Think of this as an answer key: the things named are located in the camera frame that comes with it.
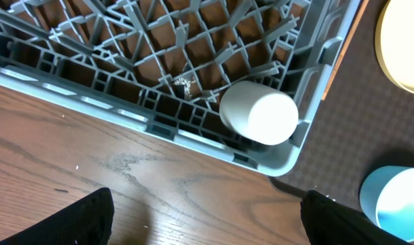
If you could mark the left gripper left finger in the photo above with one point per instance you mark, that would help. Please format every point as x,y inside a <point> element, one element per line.
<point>87,221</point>

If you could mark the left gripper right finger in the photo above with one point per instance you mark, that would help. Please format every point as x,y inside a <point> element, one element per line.
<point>327,222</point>

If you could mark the white cup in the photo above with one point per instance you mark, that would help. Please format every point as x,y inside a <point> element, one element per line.
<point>259,113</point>

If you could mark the grey dishwasher rack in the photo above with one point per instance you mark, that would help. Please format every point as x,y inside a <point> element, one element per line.
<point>162,67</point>

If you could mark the light blue bowl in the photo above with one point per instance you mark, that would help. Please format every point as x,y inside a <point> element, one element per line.
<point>387,199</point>

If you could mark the dark brown serving tray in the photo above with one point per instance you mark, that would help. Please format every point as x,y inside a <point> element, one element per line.
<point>364,123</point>

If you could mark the yellow round plate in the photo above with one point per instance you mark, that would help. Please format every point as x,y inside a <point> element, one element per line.
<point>394,43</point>

